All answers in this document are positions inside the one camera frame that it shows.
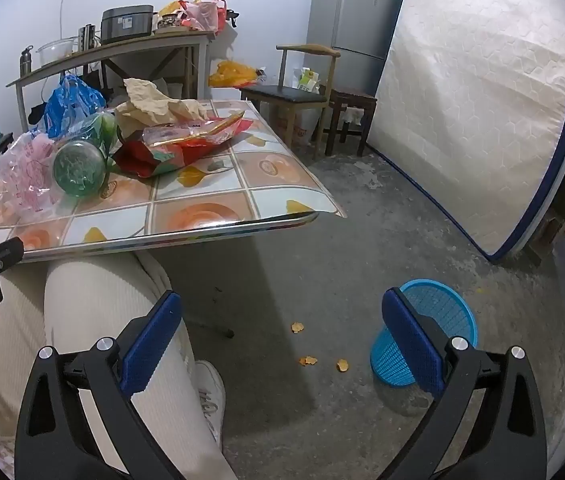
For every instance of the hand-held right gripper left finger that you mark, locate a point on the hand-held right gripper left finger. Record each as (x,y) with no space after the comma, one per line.
(152,340)

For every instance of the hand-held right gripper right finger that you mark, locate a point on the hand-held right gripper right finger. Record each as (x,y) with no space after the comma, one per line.
(412,345)

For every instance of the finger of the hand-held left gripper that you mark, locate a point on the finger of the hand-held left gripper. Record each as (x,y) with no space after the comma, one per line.
(5,252)

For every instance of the blue mesh wastebasket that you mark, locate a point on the blue mesh wastebasket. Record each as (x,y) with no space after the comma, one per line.
(442,310)

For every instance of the pink clear plastic bag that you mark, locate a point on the pink clear plastic bag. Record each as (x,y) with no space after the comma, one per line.
(27,175)

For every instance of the blue printed plastic bag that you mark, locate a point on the blue printed plastic bag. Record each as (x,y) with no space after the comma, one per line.
(70,102)

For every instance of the red snack pouch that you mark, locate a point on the red snack pouch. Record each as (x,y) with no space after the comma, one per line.
(172,157)

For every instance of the clear gold-trimmed wrapper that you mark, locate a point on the clear gold-trimmed wrapper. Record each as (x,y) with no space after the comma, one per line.
(187,132)

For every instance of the orange peel piece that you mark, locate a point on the orange peel piece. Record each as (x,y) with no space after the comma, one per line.
(297,328)
(343,365)
(307,361)

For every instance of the person's left leg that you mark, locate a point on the person's left leg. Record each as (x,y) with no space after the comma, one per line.
(7,360)

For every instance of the white shoe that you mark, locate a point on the white shoe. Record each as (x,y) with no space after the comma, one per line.
(211,400)

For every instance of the folding table with tiled cloth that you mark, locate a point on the folding table with tiled cloth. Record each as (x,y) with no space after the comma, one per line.
(202,210)

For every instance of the dark cloth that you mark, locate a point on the dark cloth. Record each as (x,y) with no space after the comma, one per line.
(37,112)

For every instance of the metal water bottle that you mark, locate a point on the metal water bottle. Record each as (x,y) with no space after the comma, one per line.
(25,62)

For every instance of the crumpled brown paper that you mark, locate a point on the crumpled brown paper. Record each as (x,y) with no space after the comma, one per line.
(147,105)

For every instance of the glass bowl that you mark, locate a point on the glass bowl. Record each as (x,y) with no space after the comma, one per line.
(57,52)

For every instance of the grey side table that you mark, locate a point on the grey side table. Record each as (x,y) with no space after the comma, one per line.
(112,50)

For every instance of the white mattress with blue edge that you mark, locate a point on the white mattress with blue edge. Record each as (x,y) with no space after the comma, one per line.
(472,110)

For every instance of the white sack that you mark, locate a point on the white sack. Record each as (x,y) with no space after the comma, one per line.
(305,127)

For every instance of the dark wooden stool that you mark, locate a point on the dark wooden stool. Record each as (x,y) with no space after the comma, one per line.
(355,96)

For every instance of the grey rice cooker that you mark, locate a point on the grey rice cooker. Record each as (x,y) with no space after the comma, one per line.
(127,25)

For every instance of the large yellow plastic bag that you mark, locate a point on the large yellow plastic bag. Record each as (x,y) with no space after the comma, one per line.
(232,74)

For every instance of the wooden chair with black seat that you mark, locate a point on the wooden chair with black seat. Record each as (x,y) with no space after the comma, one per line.
(282,94)

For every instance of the green white carton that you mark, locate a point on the green white carton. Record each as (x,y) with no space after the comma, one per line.
(307,81)

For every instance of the small yellow plastic bag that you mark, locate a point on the small yellow plastic bag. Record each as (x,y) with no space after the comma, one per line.
(172,9)

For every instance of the red plastic bag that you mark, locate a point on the red plastic bag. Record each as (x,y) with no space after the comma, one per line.
(205,15)

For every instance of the grey refrigerator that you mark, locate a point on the grey refrigerator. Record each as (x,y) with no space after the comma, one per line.
(347,15)

